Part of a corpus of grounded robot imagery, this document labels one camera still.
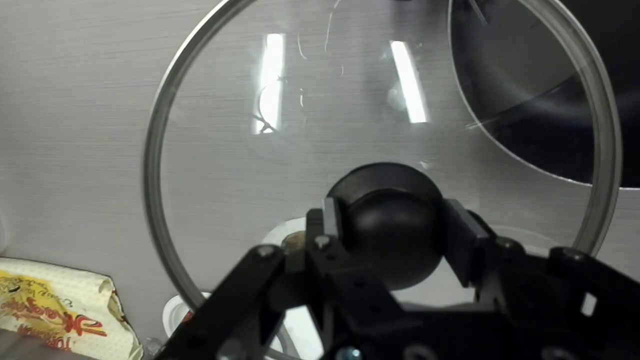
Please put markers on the white oval plate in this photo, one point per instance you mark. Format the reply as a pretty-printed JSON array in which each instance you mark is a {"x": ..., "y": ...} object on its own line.
[{"x": 174, "y": 315}]

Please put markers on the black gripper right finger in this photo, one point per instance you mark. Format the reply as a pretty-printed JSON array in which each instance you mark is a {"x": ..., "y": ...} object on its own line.
[{"x": 470, "y": 246}]

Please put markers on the round glass lid black knob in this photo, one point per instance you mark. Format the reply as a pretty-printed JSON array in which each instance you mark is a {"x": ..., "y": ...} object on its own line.
[{"x": 392, "y": 227}]

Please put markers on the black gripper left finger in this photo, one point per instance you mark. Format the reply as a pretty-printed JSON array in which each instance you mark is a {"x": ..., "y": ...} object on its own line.
[{"x": 326, "y": 227}]

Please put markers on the yellow packet with red print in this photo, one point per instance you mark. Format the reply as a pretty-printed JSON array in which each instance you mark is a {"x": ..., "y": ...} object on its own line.
[{"x": 61, "y": 312}]

